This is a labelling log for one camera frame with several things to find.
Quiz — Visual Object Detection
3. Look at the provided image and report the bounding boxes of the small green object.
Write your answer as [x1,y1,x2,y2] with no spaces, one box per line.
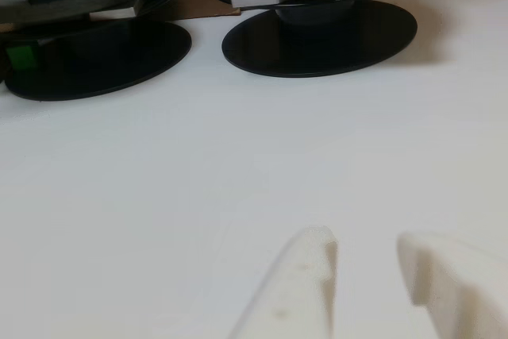
[5,44,40,71]

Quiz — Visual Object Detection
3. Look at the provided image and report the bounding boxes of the grey round stand silver plate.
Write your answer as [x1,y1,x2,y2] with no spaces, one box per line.
[210,0,423,79]

